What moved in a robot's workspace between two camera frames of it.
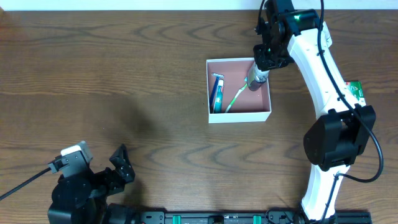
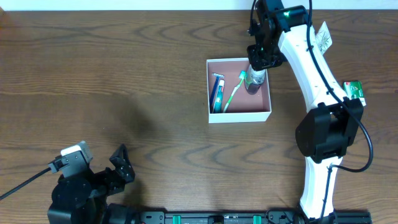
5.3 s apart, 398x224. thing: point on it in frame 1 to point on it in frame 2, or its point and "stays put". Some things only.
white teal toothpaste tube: [219, 98] stays put
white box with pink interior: [251, 106] stays put
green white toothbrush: [237, 95] to [242, 75]
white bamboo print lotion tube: [326, 38] stays put
